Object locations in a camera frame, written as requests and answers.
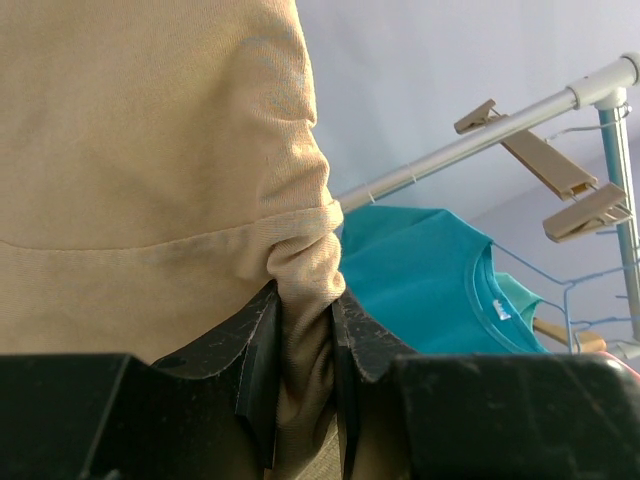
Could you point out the pink plastic hanger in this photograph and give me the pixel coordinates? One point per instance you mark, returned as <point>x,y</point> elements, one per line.
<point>615,362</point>

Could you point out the beige t shirt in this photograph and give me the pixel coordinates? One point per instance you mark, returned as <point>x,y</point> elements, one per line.
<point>158,168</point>

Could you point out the blue wire hanger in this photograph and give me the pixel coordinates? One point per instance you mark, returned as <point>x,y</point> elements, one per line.
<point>598,273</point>
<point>618,325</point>

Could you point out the light green t shirt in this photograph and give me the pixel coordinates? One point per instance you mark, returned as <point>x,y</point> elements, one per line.
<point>522,299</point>

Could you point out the beige clip hanger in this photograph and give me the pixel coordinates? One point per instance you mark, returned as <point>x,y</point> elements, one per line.
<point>591,207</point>

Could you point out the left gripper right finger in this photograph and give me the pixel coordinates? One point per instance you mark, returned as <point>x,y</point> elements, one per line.
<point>372,410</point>

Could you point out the wooden hanger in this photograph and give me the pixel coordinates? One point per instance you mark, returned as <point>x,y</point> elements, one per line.
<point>558,339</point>

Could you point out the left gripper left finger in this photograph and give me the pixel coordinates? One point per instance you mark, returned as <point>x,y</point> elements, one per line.
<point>247,347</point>

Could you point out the silver clothes rack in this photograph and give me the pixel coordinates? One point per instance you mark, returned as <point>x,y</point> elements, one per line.
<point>605,90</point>

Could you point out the teal t shirt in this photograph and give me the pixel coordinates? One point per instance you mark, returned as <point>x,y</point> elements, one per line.
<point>429,277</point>

